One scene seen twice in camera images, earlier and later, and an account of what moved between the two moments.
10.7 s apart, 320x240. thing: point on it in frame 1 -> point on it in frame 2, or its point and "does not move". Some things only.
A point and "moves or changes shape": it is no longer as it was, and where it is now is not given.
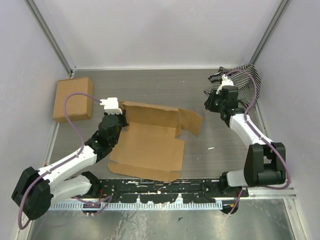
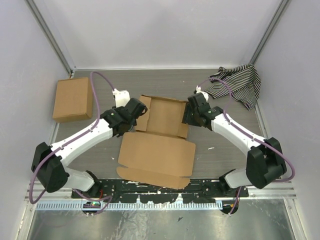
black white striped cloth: [245, 78] does not move
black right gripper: [209, 104] -> [187, 118]
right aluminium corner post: [272, 26] does not move
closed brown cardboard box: [79, 107] does not move
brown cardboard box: [150, 145] moves or changes shape
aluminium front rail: [272, 193] does not move
